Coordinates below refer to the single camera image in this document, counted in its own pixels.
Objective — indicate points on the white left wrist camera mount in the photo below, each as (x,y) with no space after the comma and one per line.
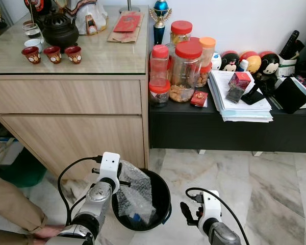
(109,163)

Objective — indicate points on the black red round doll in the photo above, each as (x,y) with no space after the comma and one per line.
(230,61)

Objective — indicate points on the small flat red box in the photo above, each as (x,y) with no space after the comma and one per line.
(199,98)

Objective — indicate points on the short dark jar red lid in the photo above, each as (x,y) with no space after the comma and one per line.
(158,97)

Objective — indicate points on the black low console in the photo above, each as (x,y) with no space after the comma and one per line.
(219,135)

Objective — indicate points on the orange lid plastic jar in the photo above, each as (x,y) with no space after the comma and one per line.
(207,48)

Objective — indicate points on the tall slim jar red lid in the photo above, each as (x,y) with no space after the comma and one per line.
(159,66)

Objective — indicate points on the brown paper envelope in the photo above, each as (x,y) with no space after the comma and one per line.
(123,37)

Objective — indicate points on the yellow faced round doll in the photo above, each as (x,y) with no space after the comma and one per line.
(251,62)

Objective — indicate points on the black square box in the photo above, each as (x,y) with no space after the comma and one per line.
(290,95)

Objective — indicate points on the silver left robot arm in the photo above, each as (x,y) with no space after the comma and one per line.
(97,200)

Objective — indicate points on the black round rubbish bin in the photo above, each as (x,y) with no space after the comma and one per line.
(162,199)

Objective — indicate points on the light wooden cabinet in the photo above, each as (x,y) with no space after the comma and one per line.
(66,97)

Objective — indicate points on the red paper packet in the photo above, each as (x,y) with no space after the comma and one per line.
(127,23)

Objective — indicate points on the person's leg beige trousers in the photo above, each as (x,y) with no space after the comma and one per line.
(10,204)

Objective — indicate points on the green plastic basin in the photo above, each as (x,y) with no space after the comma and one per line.
(20,174)

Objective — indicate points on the white remote holder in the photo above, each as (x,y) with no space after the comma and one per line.
(287,66)

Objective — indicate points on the small white cup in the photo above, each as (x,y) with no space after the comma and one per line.
(33,43)

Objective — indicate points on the blue gold trophy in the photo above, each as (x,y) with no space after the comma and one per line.
(160,30)

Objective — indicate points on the small nut jar red lid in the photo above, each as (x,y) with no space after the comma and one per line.
(205,76)

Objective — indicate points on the black remote control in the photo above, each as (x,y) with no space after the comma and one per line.
(289,45)

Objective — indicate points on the yellow snack jar red lid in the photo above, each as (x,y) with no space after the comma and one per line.
(181,28)

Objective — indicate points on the black mouse plush doll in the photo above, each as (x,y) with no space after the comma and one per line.
(269,64)

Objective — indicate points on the person's bare hand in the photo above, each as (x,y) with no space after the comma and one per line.
(48,232)

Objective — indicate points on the flat black wallet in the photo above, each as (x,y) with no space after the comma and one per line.
(252,97)

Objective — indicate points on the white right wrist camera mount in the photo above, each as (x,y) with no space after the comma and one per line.
(210,206)

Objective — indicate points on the small red patterned cup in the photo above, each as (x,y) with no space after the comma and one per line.
(73,54)
(53,54)
(31,55)

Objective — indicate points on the clear bubble wrap sheet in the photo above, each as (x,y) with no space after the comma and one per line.
(135,196)

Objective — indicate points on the red patterned gift box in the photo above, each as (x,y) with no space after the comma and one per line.
(240,80)

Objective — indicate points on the large nut jar red lid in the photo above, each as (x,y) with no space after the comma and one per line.
(186,76)

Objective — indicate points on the black round teapot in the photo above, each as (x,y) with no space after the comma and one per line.
(60,33)

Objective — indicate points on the white paper stack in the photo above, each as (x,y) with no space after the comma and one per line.
(224,102)

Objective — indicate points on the clear drinking glass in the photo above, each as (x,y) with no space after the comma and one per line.
(31,30)

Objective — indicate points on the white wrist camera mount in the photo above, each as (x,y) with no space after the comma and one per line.
(210,206)
(109,163)

